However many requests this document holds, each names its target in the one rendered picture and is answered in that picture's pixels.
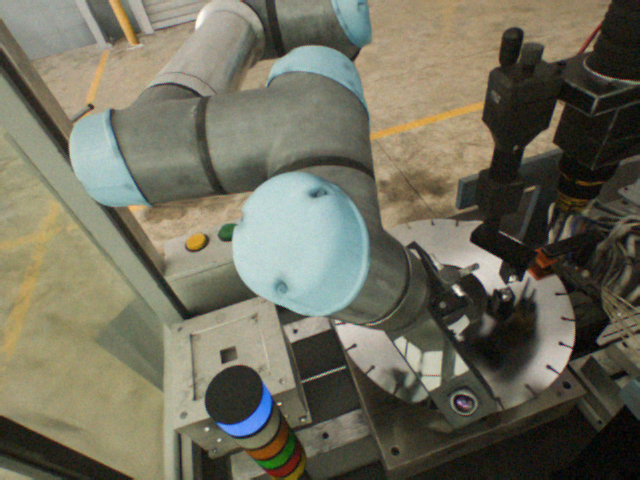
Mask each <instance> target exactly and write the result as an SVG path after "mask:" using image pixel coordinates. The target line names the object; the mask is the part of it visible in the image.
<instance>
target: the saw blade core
mask: <svg viewBox="0 0 640 480"><path fill-rule="evenodd" d="M433 223H434V225H432V220H430V219H427V220H418V221H413V222H408V224H409V226H410V227H411V229H409V226H408V225H407V223H404V224H400V225H396V226H394V227H391V228H388V229H386V231H388V232H389V234H390V235H391V236H392V237H394V238H396V239H397V240H398V241H399V242H400V243H403V244H404V245H405V246H407V245H409V244H410V243H412V242H413V241H415V242H416V243H417V244H418V245H419V246H420V247H422V248H423V249H424V250H425V251H426V252H427V253H428V254H429V253H433V254H434V255H435V256H436V257H437V258H438V261H439V262H440V263H441V264H446V265H453V266H457V267H460V268H466V267H468V266H470V265H473V264H475V263H478V264H479V265H480V269H479V270H477V271H474V272H472V273H473V274H474V275H475V276H477V277H478V278H479V279H480V281H481V282H482V283H483V285H484V287H485V289H486V292H487V299H488V300H487V307H486V310H485V313H484V315H483V316H482V318H481V319H480V320H479V321H478V322H477V323H476V324H475V325H474V326H471V327H469V328H467V329H464V330H463V331H462V332H461V333H460V334H458V335H456V336H455V334H454V337H455V338H456V340H457V341H458V342H459V344H460V345H461V347H462V348H463V349H464V351H465V352H466V353H467V355H468V356H469V359H470V360H471V361H472V363H473V364H474V365H475V367H476V368H477V370H478V371H479V372H480V374H482V375H483V376H484V378H485V379H486V381H487V382H488V383H489V385H490V386H491V387H492V389H493V393H494V396H495V400H496V405H497V408H496V411H495V412H499V411H502V408H501V406H500V404H499V401H498V400H497V399H496V397H500V399H501V400H500V401H501V404H502V406H503V408H504V410H507V409H510V408H513V407H516V406H517V405H519V404H521V403H523V402H526V401H528V400H530V399H532V398H534V397H535V395H534V394H533V393H532V392H531V391H530V390H529V389H528V388H526V387H525V385H529V386H530V389H531V390H532V391H533V392H534V393H535V394H536V395H538V394H540V393H541V392H542V391H544V390H545V389H546V388H547V387H548V386H550V385H551V384H552V383H553V381H554V380H555V379H556V378H557V377H558V375H557V374H561V373H562V370H563V369H564V367H565V365H566V364H567V362H568V360H569V357H570V355H571V352H572V349H570V348H573V345H574V339H575V321H570V320H575V318H574V313H573V308H572V305H571V302H570V298H569V296H568V295H559V296H558V295H556V293H558V294H567V291H566V289H565V287H564V285H563V284H562V282H561V280H560V279H559V278H558V276H557V275H556V273H555V272H554V271H553V272H550V271H552V269H551V267H550V266H549V267H545V268H541V267H540V266H539V264H538V263H537V262H536V261H535V262H534V263H533V265H532V266H531V267H530V268H529V269H528V270H527V271H526V273H525V276H524V278H523V281H522V282H519V281H517V282H514V283H509V284H508V285H504V283H503V282H502V280H501V278H500V277H499V275H498V272H499V268H500V265H501V261H502V260H501V259H499V258H497V257H496V256H494V255H492V254H490V253H489V252H487V251H485V250H483V249H481V248H480V247H478V246H476V245H474V244H472V243H471V242H470V237H471V232H472V231H473V230H474V229H475V228H476V227H477V226H478V225H480V224H477V223H473V222H468V221H461V220H458V226H455V225H456V220H452V219H433ZM542 272H548V273H546V274H543V273H542ZM562 318H565V319H569V320H562ZM341 323H343V322H340V321H336V320H335V324H336V325H337V324H341ZM336 328H337V331H338V334H339V337H340V339H341V342H342V344H343V346H344V348H345V350H347V349H349V348H351V347H353V346H354V345H357V347H356V348H353V349H350V350H348V351H347V353H348V355H349V356H350V358H351V359H353V360H352V361H354V362H355V363H356V364H357V366H358V367H359V368H360V369H361V370H362V371H363V372H364V373H366V372H367V371H368V370H370V369H371V366H374V367H375V368H374V369H372V370H371V371H370V372H369V373H368V374H367V376H368V377H369V379H370V380H371V381H373V382H374V383H375V384H376V385H378V386H379V387H381V388H382V389H384V390H386V391H387V392H389V393H391V394H392V395H393V393H394V392H395V390H396V385H400V386H401V387H400V388H398V390H397V392H396V394H395V396H396V397H398V398H400V399H402V400H404V401H406V402H408V403H411V404H413V405H417V406H420V407H423V408H426V409H427V406H428V397H430V396H429V395H428V393H427V392H426V391H425V389H424V388H423V385H422V384H421V382H420V381H419V380H418V378H417V377H416V375H415V374H414V373H413V371H412V370H410V368H409V367H408V365H407V364H406V363H405V361H404V360H403V358H402V357H401V356H400V354H399V353H398V351H397V350H396V348H395V347H394V346H393V343H392V342H391V340H390V339H389V338H388V336H387V335H386V333H385V332H384V331H380V330H371V329H367V328H364V327H360V326H356V325H353V324H348V323H346V324H341V325H337V326H336ZM559 343H562V344H563V345H565V346H568V347H570V348H568V347H565V346H561V345H559ZM546 365H549V366H550V367H551V369H553V370H554V372H555V371H556V373H557V374H556V373H554V372H553V370H551V369H548V368H547V367H546Z"/></svg>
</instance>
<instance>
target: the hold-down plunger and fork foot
mask: <svg viewBox="0 0 640 480"><path fill-rule="evenodd" d="M491 97H492V98H493V99H494V101H495V102H496V103H497V104H499V98H500V96H499V95H498V94H497V93H496V92H495V91H494V90H492V94H491ZM519 148H520V145H518V146H515V148H514V150H513V152H512V153H513V154H515V153H518V152H519ZM501 218H502V216H500V217H492V218H485V217H484V218H483V223H481V224H480V225H478V226H477V227H476V228H475V229H474V230H473V231H472V232H471V237H470V242H471V243H472V244H474V245H476V246H478V247H480V248H481V249H483V250H485V251H487V252H489V253H490V254H492V255H494V256H496V257H497V258H499V259H501V260H502V261H501V265H500V268H499V272H498V275H499V277H500V278H501V280H502V282H503V283H504V285H508V284H509V281H510V278H511V276H512V273H513V270H514V269H515V270H516V272H517V274H518V281H519V282H522V281H523V278H524V276H525V273H526V271H527V270H528V269H529V268H530V267H531V266H532V265H533V263H534V262H535V260H536V258H537V255H538V252H537V251H535V250H533V249H531V248H529V247H527V246H525V245H523V244H521V243H519V242H517V241H515V240H513V239H511V238H510V237H508V236H506V235H504V234H501V233H499V231H498V229H499V225H500V222H501Z"/></svg>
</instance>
